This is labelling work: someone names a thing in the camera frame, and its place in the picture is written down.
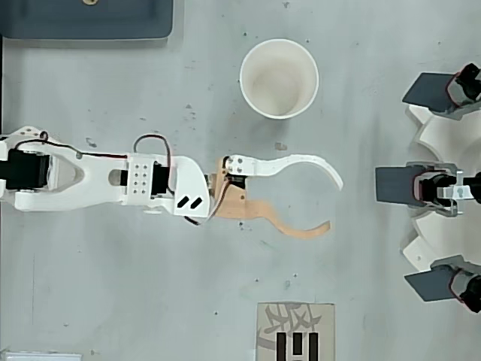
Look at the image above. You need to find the cardboard card with black bars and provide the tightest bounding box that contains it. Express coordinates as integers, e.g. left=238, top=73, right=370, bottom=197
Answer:
left=256, top=302, right=337, bottom=361

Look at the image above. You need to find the tan gripper with servo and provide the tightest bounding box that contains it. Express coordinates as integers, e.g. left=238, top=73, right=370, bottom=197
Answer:
left=204, top=152, right=345, bottom=241

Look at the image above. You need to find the red black servo cable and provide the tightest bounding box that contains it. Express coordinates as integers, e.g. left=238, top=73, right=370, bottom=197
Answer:
left=17, top=130, right=177, bottom=196

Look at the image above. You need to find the dark grey plastic tray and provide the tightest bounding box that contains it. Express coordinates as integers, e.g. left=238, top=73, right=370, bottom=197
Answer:
left=0, top=0, right=176, bottom=49

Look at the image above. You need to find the white paper cup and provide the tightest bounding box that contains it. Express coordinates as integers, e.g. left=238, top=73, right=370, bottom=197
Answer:
left=239, top=38, right=320, bottom=120

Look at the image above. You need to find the dispenser unit with grey flap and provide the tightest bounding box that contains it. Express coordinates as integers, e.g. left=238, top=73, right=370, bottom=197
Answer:
left=401, top=62, right=481, bottom=121
left=374, top=161, right=481, bottom=218
left=404, top=254, right=481, bottom=315

